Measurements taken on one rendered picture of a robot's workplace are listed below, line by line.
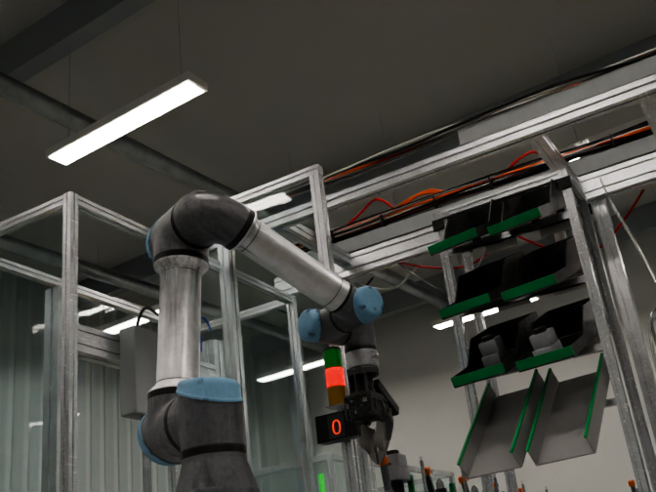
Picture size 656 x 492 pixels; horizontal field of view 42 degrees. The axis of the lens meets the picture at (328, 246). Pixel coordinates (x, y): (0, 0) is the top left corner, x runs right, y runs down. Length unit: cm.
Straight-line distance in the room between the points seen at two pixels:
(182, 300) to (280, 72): 670
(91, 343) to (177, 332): 115
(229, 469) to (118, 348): 149
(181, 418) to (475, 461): 67
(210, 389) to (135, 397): 133
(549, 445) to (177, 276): 84
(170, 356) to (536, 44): 729
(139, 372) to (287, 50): 555
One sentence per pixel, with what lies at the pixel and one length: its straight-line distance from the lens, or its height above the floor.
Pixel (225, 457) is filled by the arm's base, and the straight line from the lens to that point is 153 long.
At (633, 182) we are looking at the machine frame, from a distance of 314.
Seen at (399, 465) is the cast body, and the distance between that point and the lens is 202.
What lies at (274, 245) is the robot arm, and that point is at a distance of 176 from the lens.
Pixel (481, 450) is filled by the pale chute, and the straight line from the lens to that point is 193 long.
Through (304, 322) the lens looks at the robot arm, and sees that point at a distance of 194.
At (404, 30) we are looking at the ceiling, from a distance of 809.
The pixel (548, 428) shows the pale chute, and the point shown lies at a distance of 191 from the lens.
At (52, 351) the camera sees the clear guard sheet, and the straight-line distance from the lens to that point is 251.
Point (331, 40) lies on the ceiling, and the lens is 805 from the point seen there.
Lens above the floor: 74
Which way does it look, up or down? 24 degrees up
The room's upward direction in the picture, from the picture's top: 7 degrees counter-clockwise
